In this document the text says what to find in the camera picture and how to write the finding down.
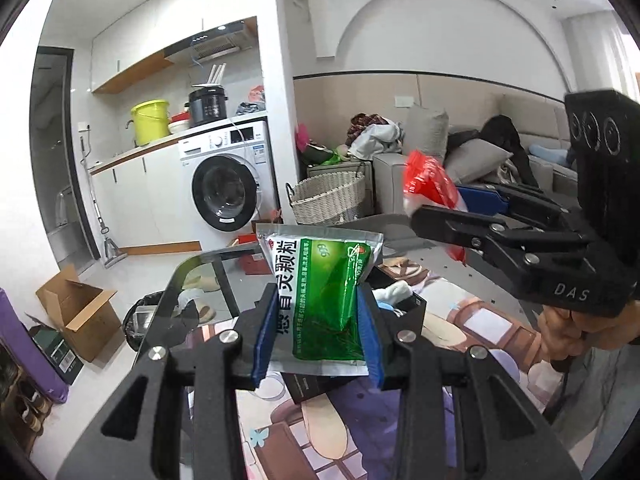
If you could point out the pile of clothes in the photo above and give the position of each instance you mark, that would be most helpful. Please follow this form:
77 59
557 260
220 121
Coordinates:
369 135

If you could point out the person's right hand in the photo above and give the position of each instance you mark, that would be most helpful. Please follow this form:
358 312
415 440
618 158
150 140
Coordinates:
569 334

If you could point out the grey flat cushion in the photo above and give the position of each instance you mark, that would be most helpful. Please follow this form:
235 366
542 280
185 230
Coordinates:
473 160

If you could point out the dark green box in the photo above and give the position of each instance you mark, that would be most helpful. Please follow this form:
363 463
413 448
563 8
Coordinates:
57 351

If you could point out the red box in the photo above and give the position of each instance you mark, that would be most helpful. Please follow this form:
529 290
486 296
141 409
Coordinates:
255 262

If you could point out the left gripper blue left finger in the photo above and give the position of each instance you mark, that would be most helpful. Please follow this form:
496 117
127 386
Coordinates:
267 333

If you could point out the black jacket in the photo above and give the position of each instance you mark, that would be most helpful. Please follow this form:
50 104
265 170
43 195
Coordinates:
499 130

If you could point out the brown cardboard box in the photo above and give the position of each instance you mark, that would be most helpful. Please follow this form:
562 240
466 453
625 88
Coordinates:
82 313

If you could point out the black rice cooker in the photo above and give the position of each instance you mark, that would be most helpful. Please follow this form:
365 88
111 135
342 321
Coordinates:
207 104

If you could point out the grey sofa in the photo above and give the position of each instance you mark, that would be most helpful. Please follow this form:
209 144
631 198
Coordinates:
542 128

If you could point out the black cardboard box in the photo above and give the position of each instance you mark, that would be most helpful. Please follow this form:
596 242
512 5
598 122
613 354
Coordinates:
397 363

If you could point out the anime print table mat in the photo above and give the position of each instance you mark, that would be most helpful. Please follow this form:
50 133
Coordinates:
294 426

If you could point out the green medicine packet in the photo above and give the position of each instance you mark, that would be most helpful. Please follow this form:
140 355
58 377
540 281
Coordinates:
317 270

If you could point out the wooden shoe rack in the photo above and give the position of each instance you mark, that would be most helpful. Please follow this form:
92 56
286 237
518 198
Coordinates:
24 408

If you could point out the white washing machine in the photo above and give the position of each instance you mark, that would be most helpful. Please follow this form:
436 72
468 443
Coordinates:
230 181

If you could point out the yellow-green bucket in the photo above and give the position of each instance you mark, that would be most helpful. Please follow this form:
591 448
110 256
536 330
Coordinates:
149 121

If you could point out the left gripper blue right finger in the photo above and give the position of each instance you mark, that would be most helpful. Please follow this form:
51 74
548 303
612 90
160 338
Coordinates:
372 331

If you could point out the red white plastic packet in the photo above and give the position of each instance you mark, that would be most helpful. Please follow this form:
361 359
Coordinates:
426 183

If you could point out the grey upright cushion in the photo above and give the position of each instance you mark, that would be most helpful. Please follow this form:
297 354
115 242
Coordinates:
426 131

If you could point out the white plush toy blue hat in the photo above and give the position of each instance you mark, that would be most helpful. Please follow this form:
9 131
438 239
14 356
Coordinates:
389 297

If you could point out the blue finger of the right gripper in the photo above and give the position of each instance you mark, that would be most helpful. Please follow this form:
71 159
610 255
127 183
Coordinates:
483 200
454 227

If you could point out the purple rolled mat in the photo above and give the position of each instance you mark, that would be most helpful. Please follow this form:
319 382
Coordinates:
15 336

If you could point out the woven laundry basket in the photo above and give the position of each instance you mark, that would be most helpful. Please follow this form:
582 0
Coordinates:
329 199

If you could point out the range hood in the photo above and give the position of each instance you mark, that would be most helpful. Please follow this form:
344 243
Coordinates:
214 43

